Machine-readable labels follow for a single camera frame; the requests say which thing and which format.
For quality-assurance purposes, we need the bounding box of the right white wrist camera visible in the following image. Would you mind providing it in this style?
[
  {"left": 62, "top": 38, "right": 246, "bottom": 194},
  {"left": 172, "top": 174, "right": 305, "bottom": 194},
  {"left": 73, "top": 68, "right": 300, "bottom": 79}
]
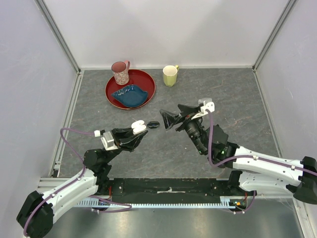
[{"left": 191, "top": 98, "right": 215, "bottom": 120}]

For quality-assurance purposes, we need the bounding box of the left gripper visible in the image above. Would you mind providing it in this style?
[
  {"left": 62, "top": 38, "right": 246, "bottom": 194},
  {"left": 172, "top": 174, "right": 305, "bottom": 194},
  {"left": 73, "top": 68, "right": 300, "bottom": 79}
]
[{"left": 104, "top": 124, "right": 148, "bottom": 164}]

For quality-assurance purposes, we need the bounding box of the black earbud charging case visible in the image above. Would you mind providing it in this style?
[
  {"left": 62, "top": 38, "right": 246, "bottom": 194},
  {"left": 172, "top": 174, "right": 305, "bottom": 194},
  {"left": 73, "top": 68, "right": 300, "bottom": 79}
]
[{"left": 147, "top": 121, "right": 160, "bottom": 129}]

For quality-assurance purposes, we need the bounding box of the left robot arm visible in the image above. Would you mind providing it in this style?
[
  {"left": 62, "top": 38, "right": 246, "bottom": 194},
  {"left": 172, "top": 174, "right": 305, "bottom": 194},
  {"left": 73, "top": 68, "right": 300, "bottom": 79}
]
[{"left": 16, "top": 124, "right": 148, "bottom": 238}]

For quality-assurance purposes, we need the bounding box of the blue leaf-shaped dish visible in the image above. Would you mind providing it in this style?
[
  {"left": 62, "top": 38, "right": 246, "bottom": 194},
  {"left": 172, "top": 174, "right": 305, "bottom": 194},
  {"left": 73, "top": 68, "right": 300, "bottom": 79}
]
[{"left": 111, "top": 84, "right": 148, "bottom": 108}]

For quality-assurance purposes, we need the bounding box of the pink floral mug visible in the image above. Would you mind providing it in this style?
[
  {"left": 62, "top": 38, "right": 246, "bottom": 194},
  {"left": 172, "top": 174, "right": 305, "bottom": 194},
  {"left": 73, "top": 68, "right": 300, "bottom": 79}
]
[{"left": 111, "top": 60, "right": 130, "bottom": 85}]

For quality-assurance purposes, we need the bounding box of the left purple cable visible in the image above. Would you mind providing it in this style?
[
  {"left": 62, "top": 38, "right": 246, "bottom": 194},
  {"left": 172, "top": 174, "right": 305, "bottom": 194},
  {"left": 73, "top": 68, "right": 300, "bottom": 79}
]
[{"left": 23, "top": 127, "right": 133, "bottom": 236}]

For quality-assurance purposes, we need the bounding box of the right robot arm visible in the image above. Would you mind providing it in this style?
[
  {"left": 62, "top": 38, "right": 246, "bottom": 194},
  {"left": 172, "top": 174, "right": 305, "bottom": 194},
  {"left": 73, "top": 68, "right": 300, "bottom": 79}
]
[{"left": 159, "top": 99, "right": 317, "bottom": 205}]

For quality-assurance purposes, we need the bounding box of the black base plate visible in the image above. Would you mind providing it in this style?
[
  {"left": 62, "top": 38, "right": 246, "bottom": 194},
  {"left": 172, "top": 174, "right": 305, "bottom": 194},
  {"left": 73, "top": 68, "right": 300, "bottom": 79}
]
[{"left": 96, "top": 178, "right": 253, "bottom": 204}]

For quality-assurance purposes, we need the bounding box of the light blue cable duct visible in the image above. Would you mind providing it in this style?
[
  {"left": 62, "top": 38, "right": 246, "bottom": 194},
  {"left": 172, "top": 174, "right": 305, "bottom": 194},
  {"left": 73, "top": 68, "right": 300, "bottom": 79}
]
[{"left": 74, "top": 197, "right": 247, "bottom": 209}]

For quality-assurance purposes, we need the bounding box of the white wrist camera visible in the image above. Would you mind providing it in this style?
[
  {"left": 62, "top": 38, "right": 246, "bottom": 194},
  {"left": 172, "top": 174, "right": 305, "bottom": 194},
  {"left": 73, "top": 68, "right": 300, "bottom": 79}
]
[
  {"left": 94, "top": 130, "right": 119, "bottom": 151},
  {"left": 191, "top": 98, "right": 215, "bottom": 120}
]

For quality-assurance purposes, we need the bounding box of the white earbud charging case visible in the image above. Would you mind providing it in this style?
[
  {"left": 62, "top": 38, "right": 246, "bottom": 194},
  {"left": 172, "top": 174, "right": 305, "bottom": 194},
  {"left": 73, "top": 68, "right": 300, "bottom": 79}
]
[{"left": 131, "top": 120, "right": 147, "bottom": 134}]

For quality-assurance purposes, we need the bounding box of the red round tray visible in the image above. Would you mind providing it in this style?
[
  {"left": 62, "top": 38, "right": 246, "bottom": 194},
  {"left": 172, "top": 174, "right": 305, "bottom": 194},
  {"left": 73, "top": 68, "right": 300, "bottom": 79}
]
[{"left": 105, "top": 69, "right": 156, "bottom": 110}]

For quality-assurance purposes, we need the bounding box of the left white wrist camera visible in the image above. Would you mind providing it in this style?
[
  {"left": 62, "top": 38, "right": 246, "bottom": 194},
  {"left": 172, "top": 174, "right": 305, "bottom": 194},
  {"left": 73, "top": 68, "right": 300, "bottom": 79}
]
[{"left": 94, "top": 130, "right": 119, "bottom": 151}]

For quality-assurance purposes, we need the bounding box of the yellow-green mug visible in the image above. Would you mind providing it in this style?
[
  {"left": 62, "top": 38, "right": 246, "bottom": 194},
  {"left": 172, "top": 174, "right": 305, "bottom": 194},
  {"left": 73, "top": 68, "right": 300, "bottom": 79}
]
[{"left": 162, "top": 65, "right": 179, "bottom": 87}]

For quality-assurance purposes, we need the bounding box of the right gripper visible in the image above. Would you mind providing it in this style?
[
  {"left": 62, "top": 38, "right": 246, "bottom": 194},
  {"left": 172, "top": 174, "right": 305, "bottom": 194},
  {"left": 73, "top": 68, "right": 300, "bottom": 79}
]
[{"left": 159, "top": 104, "right": 207, "bottom": 154}]

